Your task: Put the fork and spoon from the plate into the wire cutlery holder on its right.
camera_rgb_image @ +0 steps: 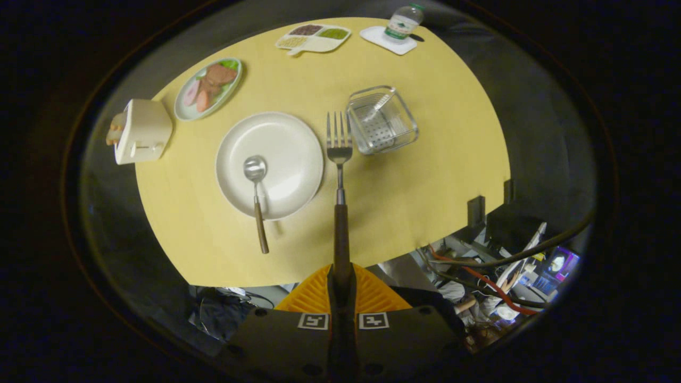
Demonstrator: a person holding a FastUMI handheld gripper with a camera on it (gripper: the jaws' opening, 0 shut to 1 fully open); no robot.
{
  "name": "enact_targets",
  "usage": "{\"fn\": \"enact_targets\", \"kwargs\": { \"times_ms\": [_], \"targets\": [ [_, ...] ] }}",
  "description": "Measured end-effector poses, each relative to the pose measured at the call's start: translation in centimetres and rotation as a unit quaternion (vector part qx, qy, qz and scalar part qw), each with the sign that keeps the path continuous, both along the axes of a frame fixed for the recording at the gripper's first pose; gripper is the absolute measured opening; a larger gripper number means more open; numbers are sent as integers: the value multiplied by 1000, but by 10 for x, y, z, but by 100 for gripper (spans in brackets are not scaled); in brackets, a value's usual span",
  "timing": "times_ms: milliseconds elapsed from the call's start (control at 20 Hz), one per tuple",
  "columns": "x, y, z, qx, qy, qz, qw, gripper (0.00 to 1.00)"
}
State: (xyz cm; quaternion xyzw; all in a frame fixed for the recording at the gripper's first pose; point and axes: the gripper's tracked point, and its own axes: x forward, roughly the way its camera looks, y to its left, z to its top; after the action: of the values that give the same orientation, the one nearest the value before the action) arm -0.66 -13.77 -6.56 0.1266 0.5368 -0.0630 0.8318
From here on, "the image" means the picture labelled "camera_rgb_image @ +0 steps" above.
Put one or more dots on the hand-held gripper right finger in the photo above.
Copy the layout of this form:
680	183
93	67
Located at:
409	340

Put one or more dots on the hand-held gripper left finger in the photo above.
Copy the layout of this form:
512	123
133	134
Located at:
276	340

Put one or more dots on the dark cloth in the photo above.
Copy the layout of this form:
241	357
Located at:
221	314

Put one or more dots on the black table clamp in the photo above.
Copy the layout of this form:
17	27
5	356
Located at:
508	191
476	210

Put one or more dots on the lit monitor screen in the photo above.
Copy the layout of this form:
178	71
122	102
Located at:
558	263

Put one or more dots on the white round plate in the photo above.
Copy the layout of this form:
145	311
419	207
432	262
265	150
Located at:
290	143

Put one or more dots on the cream toaster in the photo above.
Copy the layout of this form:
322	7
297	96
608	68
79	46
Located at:
146	130

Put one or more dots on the pale green oval plate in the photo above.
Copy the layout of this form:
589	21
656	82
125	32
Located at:
183	109

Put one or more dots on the pink ham slice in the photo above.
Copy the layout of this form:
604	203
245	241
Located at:
191	93

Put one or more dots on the brown meat slice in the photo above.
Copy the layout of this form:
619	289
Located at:
217	78

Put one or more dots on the green lettuce leaf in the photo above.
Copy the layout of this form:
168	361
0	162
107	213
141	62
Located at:
230	64

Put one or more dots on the yellow beans portion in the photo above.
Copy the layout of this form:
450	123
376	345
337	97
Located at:
291	41

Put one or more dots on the cream divided tray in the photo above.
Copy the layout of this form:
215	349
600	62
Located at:
319	43

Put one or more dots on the white square coaster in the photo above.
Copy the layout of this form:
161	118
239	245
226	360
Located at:
380	38

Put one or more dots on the red beans portion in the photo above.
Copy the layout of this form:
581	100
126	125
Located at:
306	30

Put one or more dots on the green beans portion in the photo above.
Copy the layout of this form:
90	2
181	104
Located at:
333	33

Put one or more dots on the clear water bottle green cap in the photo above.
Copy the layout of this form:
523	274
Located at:
403	22

